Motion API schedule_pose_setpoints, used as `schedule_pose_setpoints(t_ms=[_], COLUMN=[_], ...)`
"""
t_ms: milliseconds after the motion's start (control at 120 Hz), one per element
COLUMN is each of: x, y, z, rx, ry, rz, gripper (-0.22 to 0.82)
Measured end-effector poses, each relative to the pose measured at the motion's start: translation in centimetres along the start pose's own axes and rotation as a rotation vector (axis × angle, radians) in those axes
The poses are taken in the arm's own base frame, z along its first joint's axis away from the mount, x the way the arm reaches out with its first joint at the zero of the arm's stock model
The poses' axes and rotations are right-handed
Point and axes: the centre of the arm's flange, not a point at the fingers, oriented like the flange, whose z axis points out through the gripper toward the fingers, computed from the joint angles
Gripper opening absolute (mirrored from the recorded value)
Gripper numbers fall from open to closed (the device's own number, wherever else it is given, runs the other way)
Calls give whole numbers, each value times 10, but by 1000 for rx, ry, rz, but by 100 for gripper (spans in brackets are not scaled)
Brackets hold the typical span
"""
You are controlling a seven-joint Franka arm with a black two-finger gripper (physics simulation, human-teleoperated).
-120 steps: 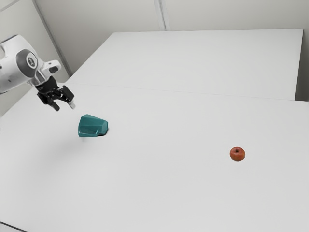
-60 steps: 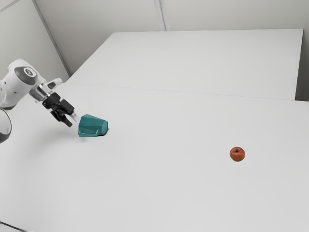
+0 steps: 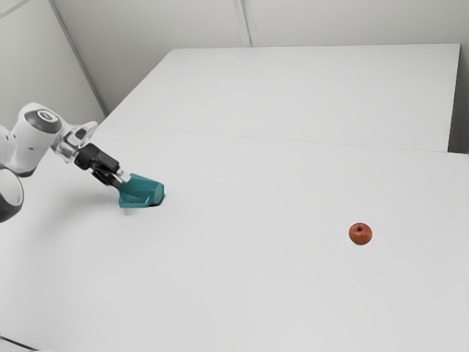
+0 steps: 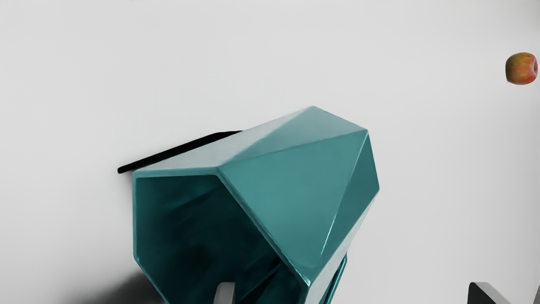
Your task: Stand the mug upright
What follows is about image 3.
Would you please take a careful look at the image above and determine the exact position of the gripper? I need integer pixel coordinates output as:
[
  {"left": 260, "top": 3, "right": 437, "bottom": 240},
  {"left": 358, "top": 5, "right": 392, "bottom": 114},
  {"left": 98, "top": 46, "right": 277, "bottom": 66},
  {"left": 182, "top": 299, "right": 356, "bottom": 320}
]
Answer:
[{"left": 74, "top": 142, "right": 131, "bottom": 190}]

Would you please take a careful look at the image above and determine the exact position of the teal faceted mug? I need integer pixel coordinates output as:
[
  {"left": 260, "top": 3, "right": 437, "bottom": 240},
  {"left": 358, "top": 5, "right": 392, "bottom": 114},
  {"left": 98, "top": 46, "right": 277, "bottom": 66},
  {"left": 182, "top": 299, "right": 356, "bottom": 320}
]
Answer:
[{"left": 119, "top": 173, "right": 166, "bottom": 209}]

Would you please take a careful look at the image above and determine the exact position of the red apple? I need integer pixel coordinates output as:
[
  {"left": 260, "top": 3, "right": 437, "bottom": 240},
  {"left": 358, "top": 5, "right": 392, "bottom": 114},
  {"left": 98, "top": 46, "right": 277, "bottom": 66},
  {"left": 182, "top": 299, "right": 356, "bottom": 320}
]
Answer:
[{"left": 348, "top": 221, "right": 374, "bottom": 246}]

